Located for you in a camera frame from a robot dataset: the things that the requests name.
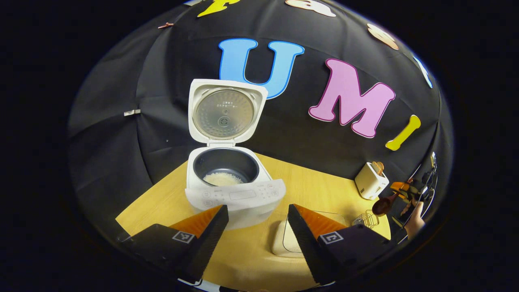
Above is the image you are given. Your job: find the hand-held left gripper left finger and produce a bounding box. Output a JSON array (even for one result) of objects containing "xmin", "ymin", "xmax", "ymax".
[{"xmin": 118, "ymin": 205, "xmax": 229, "ymax": 284}]

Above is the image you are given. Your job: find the wooden spoon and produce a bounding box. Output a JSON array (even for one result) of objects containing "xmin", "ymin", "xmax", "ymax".
[{"xmin": 372, "ymin": 191, "xmax": 402, "ymax": 215}]

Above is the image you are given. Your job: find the clear plastic rice box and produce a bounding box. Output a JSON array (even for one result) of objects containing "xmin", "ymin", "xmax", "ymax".
[{"xmin": 272, "ymin": 211, "xmax": 347, "ymax": 258}]

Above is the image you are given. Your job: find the white toaster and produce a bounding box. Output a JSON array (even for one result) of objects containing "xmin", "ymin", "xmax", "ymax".
[{"xmin": 355, "ymin": 162, "xmax": 390, "ymax": 200}]

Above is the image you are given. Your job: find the white rice cooker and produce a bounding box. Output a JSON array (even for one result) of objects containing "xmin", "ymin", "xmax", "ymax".
[{"xmin": 185, "ymin": 79, "xmax": 286, "ymax": 230}]

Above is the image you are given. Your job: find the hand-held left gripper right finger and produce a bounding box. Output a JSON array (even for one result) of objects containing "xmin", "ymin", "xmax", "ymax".
[{"xmin": 288, "ymin": 204, "xmax": 393, "ymax": 286}]

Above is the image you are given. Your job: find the wire chopstick holder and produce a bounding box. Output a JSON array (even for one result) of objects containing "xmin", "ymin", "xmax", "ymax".
[{"xmin": 352, "ymin": 210, "xmax": 380, "ymax": 228}]

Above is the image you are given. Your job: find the white rice heap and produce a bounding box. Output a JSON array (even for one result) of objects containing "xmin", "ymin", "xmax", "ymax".
[{"xmin": 203, "ymin": 172, "xmax": 244, "ymax": 187}]

